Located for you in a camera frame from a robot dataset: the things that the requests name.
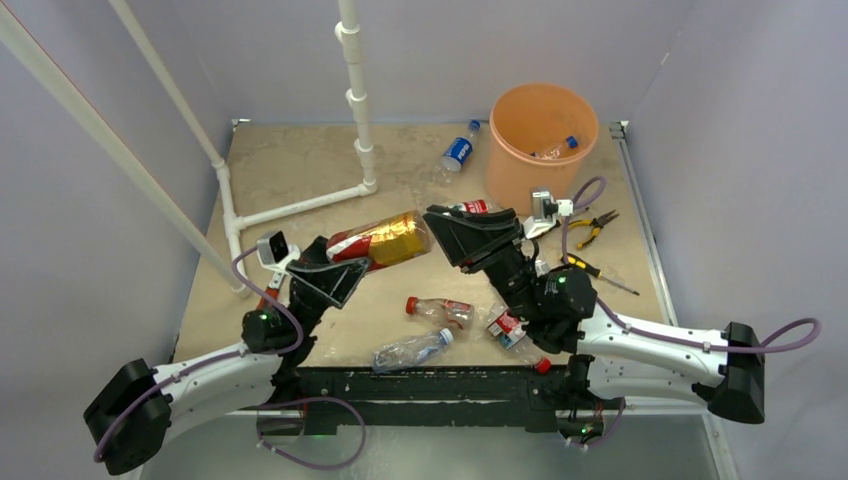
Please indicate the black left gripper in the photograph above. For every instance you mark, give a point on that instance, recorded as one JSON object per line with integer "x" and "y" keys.
{"x": 332, "y": 282}

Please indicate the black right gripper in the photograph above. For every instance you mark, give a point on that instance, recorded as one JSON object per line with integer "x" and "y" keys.
{"x": 467, "y": 238}

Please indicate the gold red drink bottle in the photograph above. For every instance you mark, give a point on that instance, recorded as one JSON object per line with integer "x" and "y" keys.
{"x": 387, "y": 242}

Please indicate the red cap clear bottle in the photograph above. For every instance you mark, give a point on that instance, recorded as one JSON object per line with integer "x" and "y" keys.
{"x": 444, "y": 312}

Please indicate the large Pepsi bottle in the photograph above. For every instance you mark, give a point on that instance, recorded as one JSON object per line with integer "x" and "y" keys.
{"x": 562, "y": 149}

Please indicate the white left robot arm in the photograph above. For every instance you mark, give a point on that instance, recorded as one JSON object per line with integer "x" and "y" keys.
{"x": 142, "y": 408}

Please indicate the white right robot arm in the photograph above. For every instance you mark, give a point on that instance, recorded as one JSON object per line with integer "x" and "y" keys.
{"x": 562, "y": 313}

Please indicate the orange plastic bin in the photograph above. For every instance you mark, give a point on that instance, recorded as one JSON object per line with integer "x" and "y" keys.
{"x": 527, "y": 118}

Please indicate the red label water bottle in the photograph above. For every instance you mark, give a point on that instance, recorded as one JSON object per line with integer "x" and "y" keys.
{"x": 478, "y": 206}

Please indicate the far blue Pepsi bottle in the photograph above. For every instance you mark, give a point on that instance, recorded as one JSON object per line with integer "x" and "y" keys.
{"x": 462, "y": 147}

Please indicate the red blue label bottle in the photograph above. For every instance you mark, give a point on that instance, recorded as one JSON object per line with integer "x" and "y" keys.
{"x": 509, "y": 333}

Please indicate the clear white cap bottle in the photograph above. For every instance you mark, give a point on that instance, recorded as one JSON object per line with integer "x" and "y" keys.
{"x": 411, "y": 352}

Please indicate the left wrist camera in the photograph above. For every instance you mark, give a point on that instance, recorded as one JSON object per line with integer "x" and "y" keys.
{"x": 273, "y": 248}

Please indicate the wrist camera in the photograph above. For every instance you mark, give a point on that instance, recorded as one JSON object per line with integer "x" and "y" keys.
{"x": 273, "y": 248}
{"x": 546, "y": 213}

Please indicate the adjustable wrench red handle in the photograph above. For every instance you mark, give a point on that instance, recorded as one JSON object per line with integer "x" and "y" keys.
{"x": 272, "y": 290}

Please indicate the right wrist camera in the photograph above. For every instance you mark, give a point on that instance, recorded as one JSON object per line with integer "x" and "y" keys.
{"x": 546, "y": 213}

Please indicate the yellow handled pliers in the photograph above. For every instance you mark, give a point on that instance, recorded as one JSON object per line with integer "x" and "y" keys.
{"x": 595, "y": 226}

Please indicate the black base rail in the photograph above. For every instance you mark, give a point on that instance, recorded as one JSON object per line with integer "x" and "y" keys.
{"x": 443, "y": 396}

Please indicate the white PVC pipe frame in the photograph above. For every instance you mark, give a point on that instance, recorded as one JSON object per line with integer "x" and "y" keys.
{"x": 35, "y": 58}

